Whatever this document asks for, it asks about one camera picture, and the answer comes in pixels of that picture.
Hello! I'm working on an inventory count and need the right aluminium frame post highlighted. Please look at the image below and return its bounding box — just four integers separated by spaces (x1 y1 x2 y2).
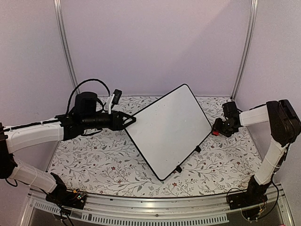
231 0 258 100

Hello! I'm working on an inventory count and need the white dry-erase whiteboard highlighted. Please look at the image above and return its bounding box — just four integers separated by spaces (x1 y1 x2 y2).
125 84 212 181

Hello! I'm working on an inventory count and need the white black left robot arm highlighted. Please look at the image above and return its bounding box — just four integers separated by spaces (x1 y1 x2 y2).
0 90 136 205

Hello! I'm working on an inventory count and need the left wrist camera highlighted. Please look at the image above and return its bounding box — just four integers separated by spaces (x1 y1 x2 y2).
104 89 122 114

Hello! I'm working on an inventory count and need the left aluminium frame post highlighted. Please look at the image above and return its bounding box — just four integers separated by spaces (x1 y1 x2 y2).
53 0 78 88

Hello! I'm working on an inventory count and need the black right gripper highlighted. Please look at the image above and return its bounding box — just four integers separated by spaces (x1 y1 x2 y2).
213 118 236 137

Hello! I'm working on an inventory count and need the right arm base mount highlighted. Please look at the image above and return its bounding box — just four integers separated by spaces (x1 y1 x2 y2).
226 176 271 210

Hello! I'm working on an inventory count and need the floral patterned table mat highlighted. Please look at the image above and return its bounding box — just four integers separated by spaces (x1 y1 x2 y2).
46 95 269 198

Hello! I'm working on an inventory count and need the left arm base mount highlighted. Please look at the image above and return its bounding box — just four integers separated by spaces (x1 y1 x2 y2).
46 173 87 210

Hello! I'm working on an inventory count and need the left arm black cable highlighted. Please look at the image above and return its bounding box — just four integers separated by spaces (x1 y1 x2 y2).
65 79 111 113

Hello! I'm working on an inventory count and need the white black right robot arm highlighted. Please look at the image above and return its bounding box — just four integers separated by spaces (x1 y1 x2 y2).
212 99 301 205

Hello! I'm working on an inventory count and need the aluminium front rail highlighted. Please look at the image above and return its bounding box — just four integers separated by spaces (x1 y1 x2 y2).
21 185 294 226

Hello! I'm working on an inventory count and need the aluminium frame post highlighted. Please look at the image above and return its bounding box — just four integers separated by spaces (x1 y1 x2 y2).
53 0 78 88
231 0 258 100

